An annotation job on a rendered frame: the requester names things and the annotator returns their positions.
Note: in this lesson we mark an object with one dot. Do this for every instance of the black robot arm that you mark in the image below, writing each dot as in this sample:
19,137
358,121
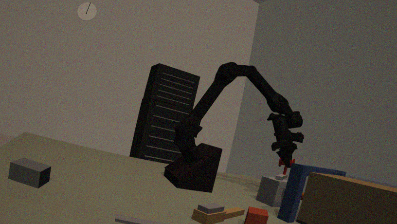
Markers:
189,127

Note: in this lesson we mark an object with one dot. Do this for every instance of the grey flat bar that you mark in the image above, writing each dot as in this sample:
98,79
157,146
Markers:
131,220

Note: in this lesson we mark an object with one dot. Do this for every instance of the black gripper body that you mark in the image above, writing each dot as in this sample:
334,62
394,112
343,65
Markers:
282,143

